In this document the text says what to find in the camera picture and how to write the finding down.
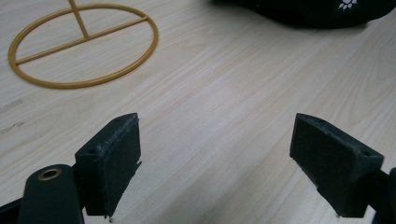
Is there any black cap with white print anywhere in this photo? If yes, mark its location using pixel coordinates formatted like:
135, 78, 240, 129
211, 0, 396, 31

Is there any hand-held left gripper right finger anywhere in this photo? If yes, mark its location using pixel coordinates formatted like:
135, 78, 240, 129
289, 112, 385, 218

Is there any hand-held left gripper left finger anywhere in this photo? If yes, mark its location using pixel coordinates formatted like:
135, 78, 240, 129
74, 112, 143, 218

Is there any gold metal ring stand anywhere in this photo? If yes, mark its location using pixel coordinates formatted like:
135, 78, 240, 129
7, 0, 160, 90

